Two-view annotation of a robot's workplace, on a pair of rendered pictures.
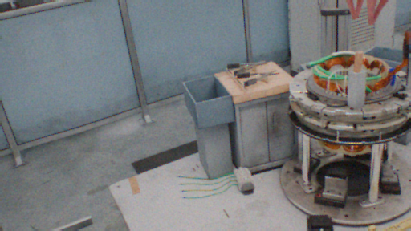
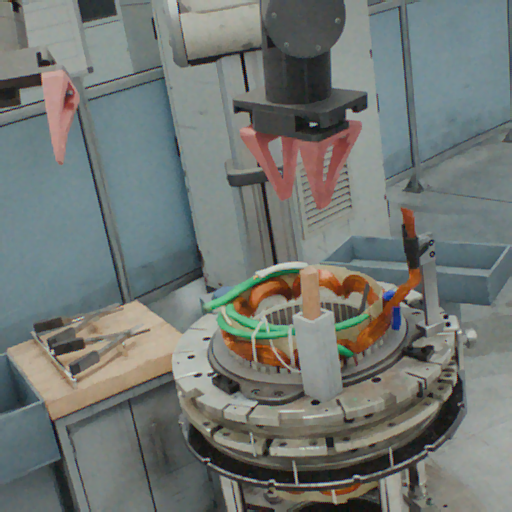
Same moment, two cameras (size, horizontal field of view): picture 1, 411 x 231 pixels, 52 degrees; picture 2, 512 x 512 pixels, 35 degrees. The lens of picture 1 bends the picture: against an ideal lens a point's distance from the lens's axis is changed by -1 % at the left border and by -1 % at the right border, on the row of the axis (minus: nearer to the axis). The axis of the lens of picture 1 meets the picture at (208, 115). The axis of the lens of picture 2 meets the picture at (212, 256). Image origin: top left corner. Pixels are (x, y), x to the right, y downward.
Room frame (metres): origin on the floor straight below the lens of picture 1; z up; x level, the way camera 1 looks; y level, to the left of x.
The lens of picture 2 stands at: (0.20, -0.11, 1.53)
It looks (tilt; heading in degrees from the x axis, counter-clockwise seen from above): 21 degrees down; 348
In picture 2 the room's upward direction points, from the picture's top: 11 degrees counter-clockwise
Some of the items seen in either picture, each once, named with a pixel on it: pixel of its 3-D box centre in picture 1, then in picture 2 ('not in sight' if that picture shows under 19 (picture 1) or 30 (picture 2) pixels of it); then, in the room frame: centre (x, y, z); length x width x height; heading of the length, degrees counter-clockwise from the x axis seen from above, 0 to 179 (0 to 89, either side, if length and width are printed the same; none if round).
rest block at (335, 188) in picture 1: (335, 187); not in sight; (0.89, -0.31, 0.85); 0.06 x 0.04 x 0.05; 60
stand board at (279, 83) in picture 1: (254, 81); (99, 353); (1.18, -0.15, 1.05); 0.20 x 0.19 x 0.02; 102
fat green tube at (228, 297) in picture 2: (328, 58); (250, 285); (1.04, -0.34, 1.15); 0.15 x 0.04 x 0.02; 108
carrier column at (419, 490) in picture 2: (388, 135); (411, 433); (1.01, -0.51, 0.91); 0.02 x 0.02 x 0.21
